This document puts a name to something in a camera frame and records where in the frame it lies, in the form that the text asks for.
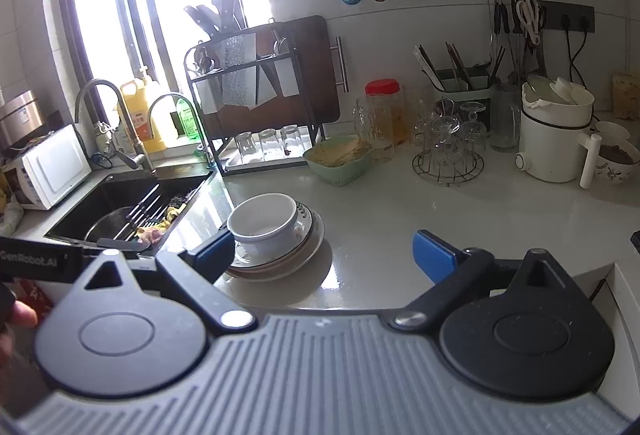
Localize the white ceramic bowl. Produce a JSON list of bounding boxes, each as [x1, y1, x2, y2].
[[227, 194, 301, 247]]

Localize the black dish rack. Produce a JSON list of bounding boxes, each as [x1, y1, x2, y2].
[[183, 18, 327, 177]]

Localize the steel bowl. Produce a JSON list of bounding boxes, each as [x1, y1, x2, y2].
[[83, 207, 137, 244]]

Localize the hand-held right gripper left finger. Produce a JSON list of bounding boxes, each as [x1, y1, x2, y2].
[[82, 231, 257, 336]]

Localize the red flower print plate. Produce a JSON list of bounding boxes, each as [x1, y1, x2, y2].
[[226, 208, 326, 282]]

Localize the black wall outlet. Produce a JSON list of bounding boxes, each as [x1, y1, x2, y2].
[[537, 0, 596, 34]]

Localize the yellow detergent jug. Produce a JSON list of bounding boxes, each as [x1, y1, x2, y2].
[[117, 64, 174, 154]]

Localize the person's left hand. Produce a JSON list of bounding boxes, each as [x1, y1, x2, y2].
[[9, 301, 40, 329]]

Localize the roll-up drain rack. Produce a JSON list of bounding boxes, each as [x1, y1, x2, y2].
[[97, 182, 202, 250]]

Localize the white cutlery holder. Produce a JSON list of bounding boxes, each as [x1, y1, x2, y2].
[[193, 79, 221, 114], [273, 57, 300, 98]]

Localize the green dish soap bottle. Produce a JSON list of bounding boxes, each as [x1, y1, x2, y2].
[[174, 97, 201, 139]]

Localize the grey patterned cloth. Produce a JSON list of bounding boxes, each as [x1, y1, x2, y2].
[[219, 32, 259, 109]]

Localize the floral ceramic bowl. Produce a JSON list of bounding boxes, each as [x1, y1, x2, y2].
[[594, 120, 640, 187]]

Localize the yellow cloth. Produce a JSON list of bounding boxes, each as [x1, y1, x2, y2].
[[137, 204, 182, 237]]

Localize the white drip tray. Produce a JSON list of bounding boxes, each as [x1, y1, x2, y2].
[[222, 140, 322, 176]]

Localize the black kitchen sink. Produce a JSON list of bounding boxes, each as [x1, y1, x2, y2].
[[45, 169, 217, 257]]

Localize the glass pitcher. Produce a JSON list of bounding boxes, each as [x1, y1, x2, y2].
[[491, 82, 522, 154]]

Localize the small steel faucet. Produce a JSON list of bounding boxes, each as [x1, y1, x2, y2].
[[147, 92, 209, 167]]

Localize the glass jar red lid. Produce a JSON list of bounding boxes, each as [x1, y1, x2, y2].
[[363, 78, 404, 162]]

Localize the chopstick holder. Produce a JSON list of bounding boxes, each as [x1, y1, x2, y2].
[[413, 42, 507, 97]]

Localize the black handled knives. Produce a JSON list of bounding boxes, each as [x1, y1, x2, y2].
[[183, 0, 249, 39]]

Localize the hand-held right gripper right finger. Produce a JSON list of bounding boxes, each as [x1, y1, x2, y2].
[[390, 230, 581, 332]]

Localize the wire rack with glass cups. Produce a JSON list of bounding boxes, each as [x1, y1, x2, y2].
[[411, 97, 486, 189]]

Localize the steel rice cooker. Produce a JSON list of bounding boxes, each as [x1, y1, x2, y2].
[[0, 90, 49, 152]]

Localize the hanging kitchen utensils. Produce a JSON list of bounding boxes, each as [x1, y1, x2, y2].
[[491, 0, 549, 77]]

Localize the white microwave oven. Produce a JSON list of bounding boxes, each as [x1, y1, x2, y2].
[[10, 124, 94, 211]]

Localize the yellow sponge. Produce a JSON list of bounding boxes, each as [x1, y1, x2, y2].
[[612, 70, 640, 120]]

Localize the tall steel faucet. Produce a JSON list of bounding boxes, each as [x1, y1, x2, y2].
[[75, 78, 157, 174]]

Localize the clear drinking glass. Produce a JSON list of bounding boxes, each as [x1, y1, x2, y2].
[[234, 131, 259, 164], [258, 128, 284, 162], [279, 124, 305, 157]]

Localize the steel bar handle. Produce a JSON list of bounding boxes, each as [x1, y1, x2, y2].
[[334, 36, 350, 93]]

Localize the green basket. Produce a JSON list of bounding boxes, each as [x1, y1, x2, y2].
[[302, 134, 375, 189]]

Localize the brown cutting board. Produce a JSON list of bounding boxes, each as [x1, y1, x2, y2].
[[214, 14, 342, 142]]

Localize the white electric cooker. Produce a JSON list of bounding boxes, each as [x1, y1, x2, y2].
[[514, 74, 604, 189]]

